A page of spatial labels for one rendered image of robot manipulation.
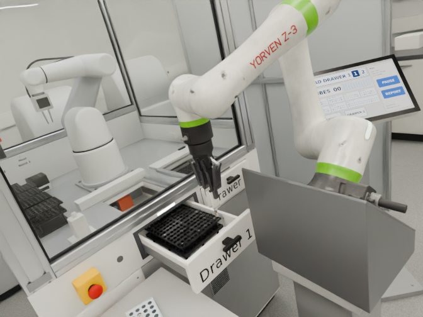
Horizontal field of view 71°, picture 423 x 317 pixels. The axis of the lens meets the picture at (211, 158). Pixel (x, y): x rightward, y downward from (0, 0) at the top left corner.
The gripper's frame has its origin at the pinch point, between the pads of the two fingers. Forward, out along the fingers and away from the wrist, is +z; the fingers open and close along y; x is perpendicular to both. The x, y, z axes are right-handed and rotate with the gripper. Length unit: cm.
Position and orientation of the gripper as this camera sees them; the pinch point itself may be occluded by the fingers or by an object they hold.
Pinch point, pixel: (212, 197)
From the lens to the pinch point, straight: 99.2
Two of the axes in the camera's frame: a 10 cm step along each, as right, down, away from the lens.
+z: 2.0, 9.0, 3.8
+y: 7.0, 1.3, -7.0
